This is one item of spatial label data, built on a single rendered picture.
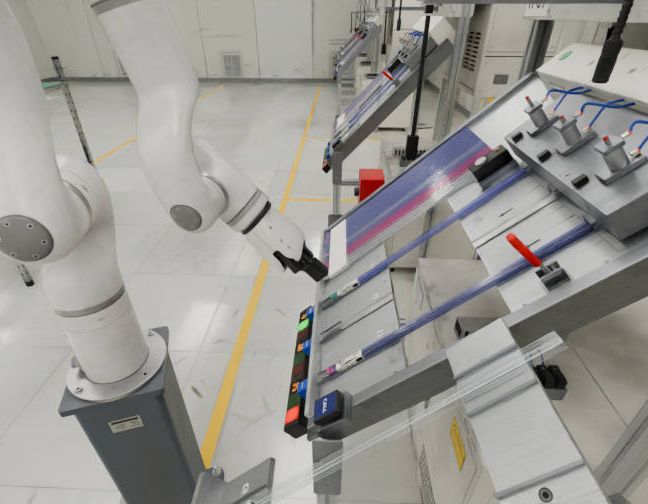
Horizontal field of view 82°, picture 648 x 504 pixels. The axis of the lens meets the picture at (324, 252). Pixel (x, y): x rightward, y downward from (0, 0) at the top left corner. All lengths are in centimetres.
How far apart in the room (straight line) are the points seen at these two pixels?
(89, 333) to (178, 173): 37
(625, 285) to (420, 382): 29
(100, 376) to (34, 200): 38
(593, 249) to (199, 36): 939
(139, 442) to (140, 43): 77
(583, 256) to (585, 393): 49
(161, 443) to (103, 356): 27
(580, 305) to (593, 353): 58
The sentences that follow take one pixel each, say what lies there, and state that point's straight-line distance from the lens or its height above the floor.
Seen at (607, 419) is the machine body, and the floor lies 62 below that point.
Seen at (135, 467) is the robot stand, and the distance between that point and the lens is 107.
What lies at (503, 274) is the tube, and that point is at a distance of 63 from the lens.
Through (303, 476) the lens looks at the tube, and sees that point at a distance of 52.
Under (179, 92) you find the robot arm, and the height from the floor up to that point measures 123.
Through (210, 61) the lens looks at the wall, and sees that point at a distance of 968.
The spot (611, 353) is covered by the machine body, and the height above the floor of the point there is 62.
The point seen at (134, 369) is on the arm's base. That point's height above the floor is 72.
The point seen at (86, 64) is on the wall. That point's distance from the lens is 1089.
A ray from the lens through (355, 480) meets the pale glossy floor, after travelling 147.
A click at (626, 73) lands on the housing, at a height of 124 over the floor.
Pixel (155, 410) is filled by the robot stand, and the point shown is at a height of 63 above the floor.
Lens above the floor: 132
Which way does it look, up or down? 32 degrees down
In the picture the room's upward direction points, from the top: straight up
